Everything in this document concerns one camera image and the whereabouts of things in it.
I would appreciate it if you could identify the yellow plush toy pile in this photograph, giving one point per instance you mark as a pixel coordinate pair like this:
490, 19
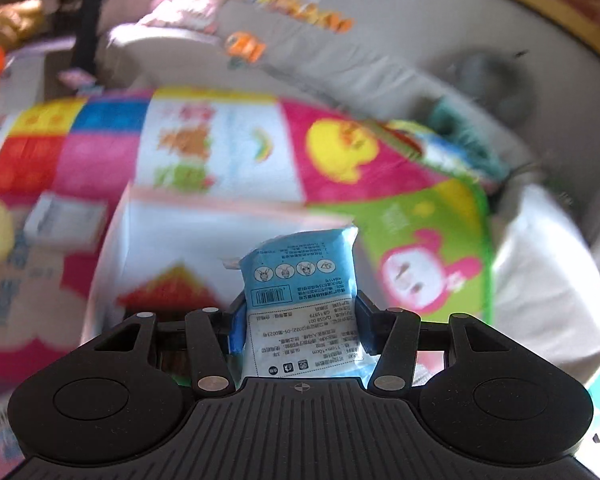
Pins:
309, 12

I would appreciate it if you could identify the teal cloth on sofa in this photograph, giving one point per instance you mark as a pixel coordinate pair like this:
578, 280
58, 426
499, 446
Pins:
459, 131

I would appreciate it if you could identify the orange clownfish plush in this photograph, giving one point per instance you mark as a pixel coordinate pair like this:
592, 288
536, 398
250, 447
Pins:
245, 46

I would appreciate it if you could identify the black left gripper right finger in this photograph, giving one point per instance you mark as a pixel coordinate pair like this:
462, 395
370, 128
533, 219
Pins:
392, 336

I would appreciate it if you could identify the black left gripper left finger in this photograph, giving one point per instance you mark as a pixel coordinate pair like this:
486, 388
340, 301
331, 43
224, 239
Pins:
213, 338

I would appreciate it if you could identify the yarn doll red hat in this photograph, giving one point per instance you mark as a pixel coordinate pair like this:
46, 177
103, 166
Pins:
176, 289

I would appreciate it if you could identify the colourful cartoon play mat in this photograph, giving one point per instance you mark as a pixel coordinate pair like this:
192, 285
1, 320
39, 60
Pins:
390, 179

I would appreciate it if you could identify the pink cardboard box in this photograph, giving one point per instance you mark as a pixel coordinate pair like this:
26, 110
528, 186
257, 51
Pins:
151, 231

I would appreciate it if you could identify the beige sofa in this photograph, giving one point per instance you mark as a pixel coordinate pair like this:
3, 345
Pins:
547, 134

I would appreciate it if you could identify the pink patterned blanket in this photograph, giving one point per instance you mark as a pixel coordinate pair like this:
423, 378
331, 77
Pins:
192, 15

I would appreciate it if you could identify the blue wet wipes pack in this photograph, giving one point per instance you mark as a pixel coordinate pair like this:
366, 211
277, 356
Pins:
300, 292

